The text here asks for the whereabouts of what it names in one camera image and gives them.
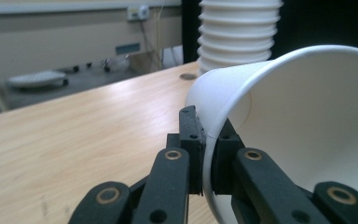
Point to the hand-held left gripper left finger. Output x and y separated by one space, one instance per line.
191 146

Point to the white box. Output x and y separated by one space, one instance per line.
172 56

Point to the teal wall label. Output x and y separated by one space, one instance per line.
127 48

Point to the stack of white paper cups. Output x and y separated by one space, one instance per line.
237 34

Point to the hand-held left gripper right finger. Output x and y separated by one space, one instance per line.
227 155

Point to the white paper cup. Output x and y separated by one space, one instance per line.
307 124

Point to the white wall socket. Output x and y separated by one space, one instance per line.
138 13

